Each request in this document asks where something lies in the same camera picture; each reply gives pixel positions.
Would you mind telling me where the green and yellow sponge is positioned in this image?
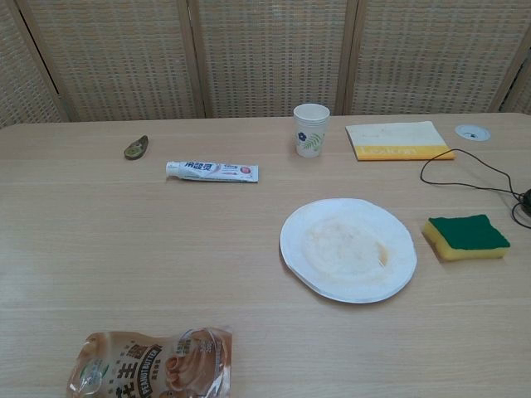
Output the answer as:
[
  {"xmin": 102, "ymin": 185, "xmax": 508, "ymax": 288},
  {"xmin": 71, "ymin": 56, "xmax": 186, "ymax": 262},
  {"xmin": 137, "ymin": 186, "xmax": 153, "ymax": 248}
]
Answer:
[{"xmin": 421, "ymin": 213, "xmax": 511, "ymax": 263}]

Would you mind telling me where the white paper plate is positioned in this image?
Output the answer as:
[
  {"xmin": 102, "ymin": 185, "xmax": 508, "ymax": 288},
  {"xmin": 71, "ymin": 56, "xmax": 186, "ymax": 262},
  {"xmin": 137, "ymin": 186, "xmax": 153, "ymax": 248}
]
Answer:
[{"xmin": 279, "ymin": 198, "xmax": 417, "ymax": 304}]

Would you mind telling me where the white toothpaste tube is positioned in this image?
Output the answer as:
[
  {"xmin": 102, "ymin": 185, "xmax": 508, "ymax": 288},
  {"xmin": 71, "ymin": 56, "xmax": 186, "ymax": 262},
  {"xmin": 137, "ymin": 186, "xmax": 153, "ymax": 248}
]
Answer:
[{"xmin": 165, "ymin": 161, "xmax": 261, "ymax": 182}]

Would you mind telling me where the paper cup with flower print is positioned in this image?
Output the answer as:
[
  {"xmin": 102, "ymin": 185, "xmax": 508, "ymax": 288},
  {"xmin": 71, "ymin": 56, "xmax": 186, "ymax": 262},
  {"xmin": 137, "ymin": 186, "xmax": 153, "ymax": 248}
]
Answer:
[{"xmin": 292, "ymin": 104, "xmax": 331, "ymax": 158}]

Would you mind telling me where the green correction tape dispenser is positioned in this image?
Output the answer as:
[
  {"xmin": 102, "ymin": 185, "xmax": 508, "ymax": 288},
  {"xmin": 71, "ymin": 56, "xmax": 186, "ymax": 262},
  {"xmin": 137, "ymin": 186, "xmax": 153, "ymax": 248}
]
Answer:
[{"xmin": 123, "ymin": 135, "xmax": 152, "ymax": 160}]

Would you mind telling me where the woven folding screen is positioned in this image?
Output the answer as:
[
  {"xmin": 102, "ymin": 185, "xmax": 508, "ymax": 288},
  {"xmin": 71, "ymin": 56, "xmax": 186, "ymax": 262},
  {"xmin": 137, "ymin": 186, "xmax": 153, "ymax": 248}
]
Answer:
[{"xmin": 0, "ymin": 0, "xmax": 531, "ymax": 129}]

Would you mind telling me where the white and yellow book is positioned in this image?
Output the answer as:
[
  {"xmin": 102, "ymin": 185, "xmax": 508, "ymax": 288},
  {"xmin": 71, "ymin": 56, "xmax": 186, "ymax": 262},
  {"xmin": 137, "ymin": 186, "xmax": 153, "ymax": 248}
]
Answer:
[{"xmin": 345, "ymin": 120, "xmax": 456, "ymax": 162}]

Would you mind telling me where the peanut butter pouch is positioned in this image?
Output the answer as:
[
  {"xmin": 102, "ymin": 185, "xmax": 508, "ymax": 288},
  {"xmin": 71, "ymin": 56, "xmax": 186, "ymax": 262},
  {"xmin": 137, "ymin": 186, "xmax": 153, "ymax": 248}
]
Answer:
[{"xmin": 66, "ymin": 324, "xmax": 233, "ymax": 398}]

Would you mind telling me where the black mouse cable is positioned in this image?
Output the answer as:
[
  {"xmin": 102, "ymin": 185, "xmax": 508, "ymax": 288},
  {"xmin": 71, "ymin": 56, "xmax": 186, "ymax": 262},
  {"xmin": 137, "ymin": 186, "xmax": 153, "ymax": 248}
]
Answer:
[{"xmin": 419, "ymin": 148, "xmax": 531, "ymax": 230}]

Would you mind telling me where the white table cable grommet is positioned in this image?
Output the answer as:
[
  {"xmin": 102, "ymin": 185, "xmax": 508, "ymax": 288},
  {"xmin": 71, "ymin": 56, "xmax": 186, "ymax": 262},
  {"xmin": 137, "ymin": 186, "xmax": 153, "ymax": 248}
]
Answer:
[{"xmin": 455, "ymin": 124, "xmax": 491, "ymax": 141}]

